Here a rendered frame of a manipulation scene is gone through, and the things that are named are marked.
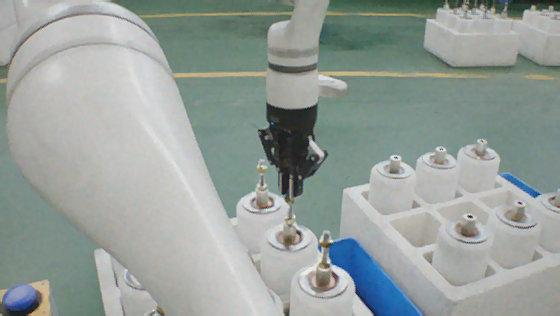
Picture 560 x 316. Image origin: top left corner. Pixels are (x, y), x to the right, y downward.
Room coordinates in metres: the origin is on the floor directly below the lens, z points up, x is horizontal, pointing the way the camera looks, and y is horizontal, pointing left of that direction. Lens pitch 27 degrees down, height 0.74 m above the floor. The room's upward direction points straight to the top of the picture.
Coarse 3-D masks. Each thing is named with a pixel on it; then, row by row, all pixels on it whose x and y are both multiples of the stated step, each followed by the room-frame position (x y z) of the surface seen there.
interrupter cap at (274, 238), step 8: (280, 224) 0.70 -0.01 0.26; (296, 224) 0.70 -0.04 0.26; (272, 232) 0.68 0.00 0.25; (280, 232) 0.68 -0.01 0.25; (296, 232) 0.68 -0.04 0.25; (304, 232) 0.68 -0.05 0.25; (272, 240) 0.66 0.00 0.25; (280, 240) 0.66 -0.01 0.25; (296, 240) 0.66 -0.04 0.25; (304, 240) 0.66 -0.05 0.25; (280, 248) 0.64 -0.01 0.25; (288, 248) 0.64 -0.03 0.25; (296, 248) 0.64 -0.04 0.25; (304, 248) 0.64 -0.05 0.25
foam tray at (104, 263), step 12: (96, 252) 0.71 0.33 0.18; (96, 264) 0.68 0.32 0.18; (108, 264) 0.68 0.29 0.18; (108, 276) 0.65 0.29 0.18; (108, 288) 0.62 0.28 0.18; (108, 300) 0.59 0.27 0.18; (120, 300) 0.60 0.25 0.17; (288, 300) 0.60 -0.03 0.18; (360, 300) 0.60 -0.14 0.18; (108, 312) 0.56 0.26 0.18; (120, 312) 0.56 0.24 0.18; (288, 312) 0.60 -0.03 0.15; (360, 312) 0.57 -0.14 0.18
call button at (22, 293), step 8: (16, 288) 0.45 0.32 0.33; (24, 288) 0.45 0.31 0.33; (32, 288) 0.45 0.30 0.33; (8, 296) 0.43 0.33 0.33; (16, 296) 0.43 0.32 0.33; (24, 296) 0.43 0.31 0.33; (32, 296) 0.44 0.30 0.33; (8, 304) 0.42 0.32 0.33; (16, 304) 0.42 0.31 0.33; (24, 304) 0.42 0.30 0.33
